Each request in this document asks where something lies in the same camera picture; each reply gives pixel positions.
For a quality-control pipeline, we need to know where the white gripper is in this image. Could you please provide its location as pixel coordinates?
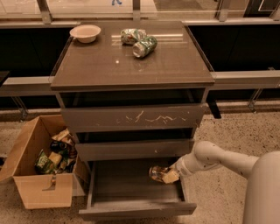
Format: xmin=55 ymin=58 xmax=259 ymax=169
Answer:
xmin=162 ymin=156 xmax=193 ymax=184

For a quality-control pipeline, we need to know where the grey top drawer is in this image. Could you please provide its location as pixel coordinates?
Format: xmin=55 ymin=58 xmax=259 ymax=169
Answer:
xmin=61 ymin=104 xmax=205 ymax=133

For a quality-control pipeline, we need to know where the green soda can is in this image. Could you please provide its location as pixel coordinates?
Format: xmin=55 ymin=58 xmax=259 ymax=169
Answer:
xmin=132 ymin=36 xmax=158 ymax=58

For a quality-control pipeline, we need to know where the grey drawer cabinet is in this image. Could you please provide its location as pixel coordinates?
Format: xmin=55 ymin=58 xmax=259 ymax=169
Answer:
xmin=50 ymin=19 xmax=216 ymax=165

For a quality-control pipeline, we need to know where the grey open bottom drawer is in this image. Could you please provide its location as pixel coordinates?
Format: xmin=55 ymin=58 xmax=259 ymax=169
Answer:
xmin=79 ymin=157 xmax=196 ymax=221

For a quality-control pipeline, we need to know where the dark can in box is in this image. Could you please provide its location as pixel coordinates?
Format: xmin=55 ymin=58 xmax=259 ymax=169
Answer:
xmin=50 ymin=141 xmax=67 ymax=151

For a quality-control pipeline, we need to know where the crushed orange can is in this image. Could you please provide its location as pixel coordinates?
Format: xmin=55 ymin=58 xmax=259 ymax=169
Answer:
xmin=149 ymin=165 xmax=171 ymax=183

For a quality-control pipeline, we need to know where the yellow snack packet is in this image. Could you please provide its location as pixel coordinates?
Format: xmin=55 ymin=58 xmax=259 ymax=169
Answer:
xmin=49 ymin=152 xmax=62 ymax=166

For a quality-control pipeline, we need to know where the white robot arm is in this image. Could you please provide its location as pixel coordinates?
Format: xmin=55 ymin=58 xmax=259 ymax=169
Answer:
xmin=163 ymin=141 xmax=280 ymax=224

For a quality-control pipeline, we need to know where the white bowl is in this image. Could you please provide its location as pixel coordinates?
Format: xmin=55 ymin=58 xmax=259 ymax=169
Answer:
xmin=70 ymin=24 xmax=102 ymax=44

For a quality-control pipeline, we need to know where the cardboard box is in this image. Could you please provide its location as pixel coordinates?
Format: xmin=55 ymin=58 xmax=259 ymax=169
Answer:
xmin=0 ymin=115 xmax=90 ymax=209

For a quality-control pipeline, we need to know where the grey middle drawer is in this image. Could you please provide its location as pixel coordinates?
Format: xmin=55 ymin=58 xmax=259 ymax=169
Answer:
xmin=76 ymin=138 xmax=194 ymax=161

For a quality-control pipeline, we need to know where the green snack bag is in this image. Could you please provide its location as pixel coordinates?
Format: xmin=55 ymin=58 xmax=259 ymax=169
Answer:
xmin=34 ymin=150 xmax=54 ymax=174

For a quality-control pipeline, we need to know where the crushed green white can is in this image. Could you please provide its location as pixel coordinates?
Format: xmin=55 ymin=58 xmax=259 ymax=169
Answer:
xmin=121 ymin=29 xmax=146 ymax=45

